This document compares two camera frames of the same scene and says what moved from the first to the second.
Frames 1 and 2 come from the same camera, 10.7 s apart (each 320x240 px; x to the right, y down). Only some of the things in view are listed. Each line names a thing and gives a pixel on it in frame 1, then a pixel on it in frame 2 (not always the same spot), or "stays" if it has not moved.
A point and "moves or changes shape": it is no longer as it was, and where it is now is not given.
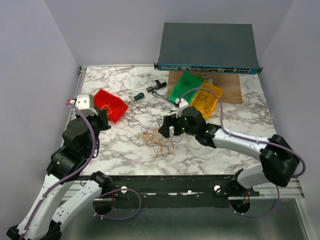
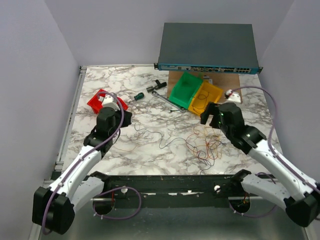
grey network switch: x=218 y=48 stays
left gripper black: x=102 y=117 to x=127 y=121
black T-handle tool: x=150 y=89 stays
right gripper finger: x=171 y=120 to x=210 y=110
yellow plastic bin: x=206 y=98 stays
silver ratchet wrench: x=154 y=93 stays
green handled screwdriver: x=138 y=97 stays
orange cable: x=157 y=142 to x=204 y=142
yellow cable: x=151 y=134 moves or changes shape
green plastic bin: x=186 y=86 stays
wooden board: x=229 y=83 stays
